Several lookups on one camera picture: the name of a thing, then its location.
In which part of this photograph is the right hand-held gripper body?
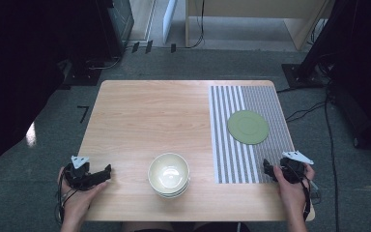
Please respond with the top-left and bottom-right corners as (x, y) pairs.
(278, 150), (315, 185)

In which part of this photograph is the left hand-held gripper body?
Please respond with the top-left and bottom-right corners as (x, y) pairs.
(64, 155), (95, 191)

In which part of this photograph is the person's left hand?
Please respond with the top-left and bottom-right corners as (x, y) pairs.
(57, 166), (109, 224)

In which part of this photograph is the person's right hand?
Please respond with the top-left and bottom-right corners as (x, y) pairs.
(272, 163), (316, 224)

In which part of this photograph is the green round plate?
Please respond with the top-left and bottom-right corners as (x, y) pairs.
(227, 109), (271, 146)

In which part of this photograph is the grey white striped placemat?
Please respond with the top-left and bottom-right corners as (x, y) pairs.
(208, 84), (296, 185)

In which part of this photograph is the black angled tape mark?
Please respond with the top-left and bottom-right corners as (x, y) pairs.
(76, 104), (91, 125)

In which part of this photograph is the cream ceramic bowl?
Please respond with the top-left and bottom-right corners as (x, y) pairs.
(157, 184), (190, 200)
(147, 152), (190, 195)
(154, 179), (191, 197)

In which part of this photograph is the black metal stand base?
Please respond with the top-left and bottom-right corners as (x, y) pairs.
(281, 62), (326, 90)
(61, 58), (103, 87)

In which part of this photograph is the dark curtain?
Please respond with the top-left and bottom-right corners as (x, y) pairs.
(302, 0), (371, 160)
(0, 0), (110, 187)

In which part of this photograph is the black cabinet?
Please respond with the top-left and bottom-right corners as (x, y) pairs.
(95, 0), (135, 60)

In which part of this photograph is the light wooden desk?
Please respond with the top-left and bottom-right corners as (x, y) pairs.
(185, 0), (336, 52)

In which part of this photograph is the white board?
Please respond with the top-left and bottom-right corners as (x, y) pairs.
(161, 0), (179, 45)

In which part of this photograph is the left hand-held gripper cable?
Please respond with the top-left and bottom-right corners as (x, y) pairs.
(55, 167), (79, 226)

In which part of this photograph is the long black floor cable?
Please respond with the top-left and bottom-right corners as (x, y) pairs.
(323, 83), (341, 232)

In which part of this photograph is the grey floor cable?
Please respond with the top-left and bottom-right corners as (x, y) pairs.
(86, 55), (124, 72)

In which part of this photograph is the black hanging cable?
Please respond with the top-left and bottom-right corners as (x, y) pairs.
(186, 0), (206, 50)

